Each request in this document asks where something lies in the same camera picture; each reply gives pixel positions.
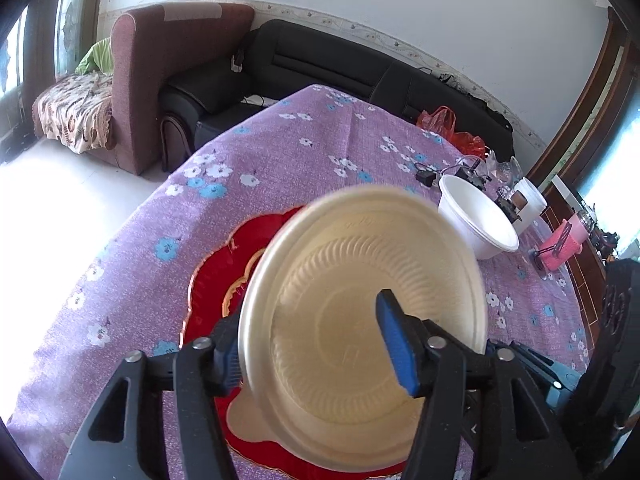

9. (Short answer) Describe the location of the cream plastic bowl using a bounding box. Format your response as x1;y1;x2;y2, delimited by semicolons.
239;185;488;467

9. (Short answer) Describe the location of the red plate with white sticker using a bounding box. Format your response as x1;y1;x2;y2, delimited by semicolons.
181;207;421;480

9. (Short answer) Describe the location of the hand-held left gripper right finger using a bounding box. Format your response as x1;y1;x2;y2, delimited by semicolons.
375;288;583;480

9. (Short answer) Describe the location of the circuit board with wires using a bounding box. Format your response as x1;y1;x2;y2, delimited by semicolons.
452;157;493;192

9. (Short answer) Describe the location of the black metal stand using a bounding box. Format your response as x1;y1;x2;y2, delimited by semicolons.
530;221;576;267

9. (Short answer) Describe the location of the black leather sofa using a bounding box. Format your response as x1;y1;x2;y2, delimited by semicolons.
159;19;516;173

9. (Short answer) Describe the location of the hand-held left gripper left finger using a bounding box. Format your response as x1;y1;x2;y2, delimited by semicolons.
59;312;246;480

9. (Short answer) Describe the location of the red plastic bag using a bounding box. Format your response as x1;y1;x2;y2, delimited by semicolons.
416;106;487;158

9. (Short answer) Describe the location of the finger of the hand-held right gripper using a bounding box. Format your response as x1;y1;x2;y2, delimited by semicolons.
487;339;569;395

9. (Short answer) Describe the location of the purple floral tablecloth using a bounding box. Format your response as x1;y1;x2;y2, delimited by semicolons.
7;84;593;480

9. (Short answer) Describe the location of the patterned beige blanket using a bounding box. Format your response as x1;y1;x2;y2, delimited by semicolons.
32;71;117;153

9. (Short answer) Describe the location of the jar in pink knit sleeve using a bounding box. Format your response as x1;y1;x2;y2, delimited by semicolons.
537;210;593;273

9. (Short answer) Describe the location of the large white bowl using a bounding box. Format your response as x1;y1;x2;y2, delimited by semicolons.
437;175;521;260

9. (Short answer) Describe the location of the green cloth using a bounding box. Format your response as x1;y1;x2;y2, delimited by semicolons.
75;37;117;75

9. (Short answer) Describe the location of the brown armchair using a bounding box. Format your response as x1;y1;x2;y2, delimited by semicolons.
107;2;256;177

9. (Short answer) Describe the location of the wooden door frame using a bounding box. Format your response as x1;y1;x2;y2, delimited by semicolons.
527;7;633;188

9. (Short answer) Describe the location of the wooden sideboard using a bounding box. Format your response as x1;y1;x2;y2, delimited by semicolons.
540;180;640;306

